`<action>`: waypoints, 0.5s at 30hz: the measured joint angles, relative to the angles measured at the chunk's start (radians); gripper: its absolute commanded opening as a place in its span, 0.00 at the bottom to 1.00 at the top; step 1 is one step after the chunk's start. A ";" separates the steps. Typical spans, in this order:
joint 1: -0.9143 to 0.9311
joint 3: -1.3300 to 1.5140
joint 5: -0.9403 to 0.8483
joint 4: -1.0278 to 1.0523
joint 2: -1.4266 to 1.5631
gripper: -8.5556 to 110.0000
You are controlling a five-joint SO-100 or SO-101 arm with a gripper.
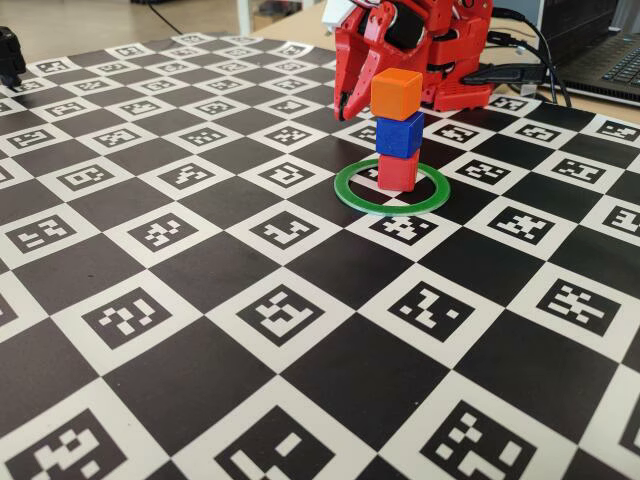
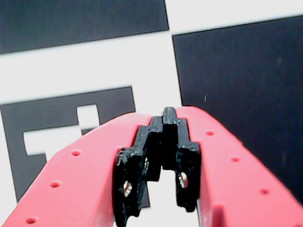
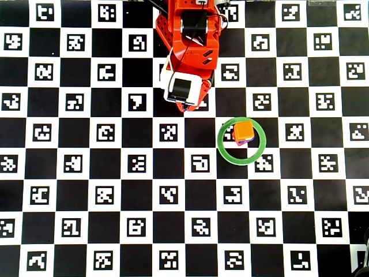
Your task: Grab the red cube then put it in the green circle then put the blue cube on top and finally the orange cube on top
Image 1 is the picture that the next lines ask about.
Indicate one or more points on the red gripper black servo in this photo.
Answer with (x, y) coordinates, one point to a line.
(361, 54)

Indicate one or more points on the orange cube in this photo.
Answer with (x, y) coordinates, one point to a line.
(395, 97)

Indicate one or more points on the blue cube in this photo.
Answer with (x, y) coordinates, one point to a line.
(400, 135)

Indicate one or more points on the red cube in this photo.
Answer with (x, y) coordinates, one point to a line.
(397, 172)

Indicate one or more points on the red robot arm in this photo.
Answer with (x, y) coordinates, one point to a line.
(465, 40)

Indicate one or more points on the red robot base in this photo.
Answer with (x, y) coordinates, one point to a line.
(460, 97)

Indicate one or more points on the white table leg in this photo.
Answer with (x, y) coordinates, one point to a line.
(243, 15)

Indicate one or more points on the black laptop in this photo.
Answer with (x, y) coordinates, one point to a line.
(600, 60)

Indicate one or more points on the black white marker checkerboard mat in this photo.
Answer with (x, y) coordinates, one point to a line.
(300, 350)

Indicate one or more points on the black plastic device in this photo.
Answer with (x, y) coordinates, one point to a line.
(10, 55)

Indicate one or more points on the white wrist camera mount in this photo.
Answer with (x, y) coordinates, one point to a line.
(335, 12)

